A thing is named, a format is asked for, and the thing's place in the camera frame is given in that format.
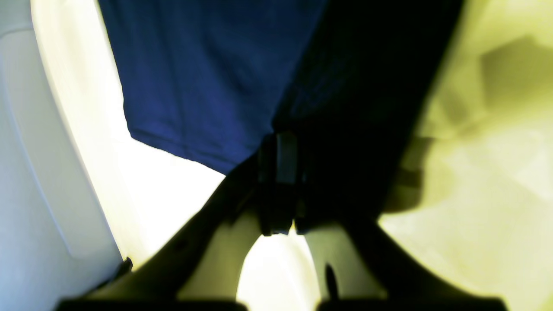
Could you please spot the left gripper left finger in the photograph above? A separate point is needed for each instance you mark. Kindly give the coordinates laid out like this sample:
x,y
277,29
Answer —
x,y
200,267

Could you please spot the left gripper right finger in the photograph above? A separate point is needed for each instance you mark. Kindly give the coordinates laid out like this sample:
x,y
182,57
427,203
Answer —
x,y
361,268

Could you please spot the black T-shirt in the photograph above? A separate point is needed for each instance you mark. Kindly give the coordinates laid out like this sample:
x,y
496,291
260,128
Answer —
x,y
207,80

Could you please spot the yellow tablecloth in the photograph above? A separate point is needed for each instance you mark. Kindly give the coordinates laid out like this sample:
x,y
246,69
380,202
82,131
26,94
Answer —
x,y
484,221

